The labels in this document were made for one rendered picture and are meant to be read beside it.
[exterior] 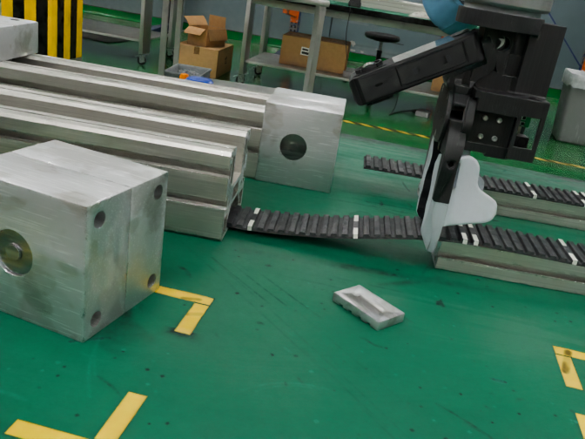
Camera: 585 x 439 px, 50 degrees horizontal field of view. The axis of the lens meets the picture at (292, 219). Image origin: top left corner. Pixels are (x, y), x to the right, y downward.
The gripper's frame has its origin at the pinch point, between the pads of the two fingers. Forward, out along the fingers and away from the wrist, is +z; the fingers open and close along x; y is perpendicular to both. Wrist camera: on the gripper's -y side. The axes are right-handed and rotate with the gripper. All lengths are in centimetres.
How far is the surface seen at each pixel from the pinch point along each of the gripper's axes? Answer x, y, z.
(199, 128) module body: 2.1, -22.9, -5.0
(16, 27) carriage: 19, -50, -9
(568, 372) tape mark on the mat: -16.2, 10.2, 3.2
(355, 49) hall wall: 766, -11, 65
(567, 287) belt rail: -2.0, 14.0, 2.7
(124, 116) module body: 2.1, -30.5, -4.9
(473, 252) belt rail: -2.0, 4.8, 0.9
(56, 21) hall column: 287, -173, 27
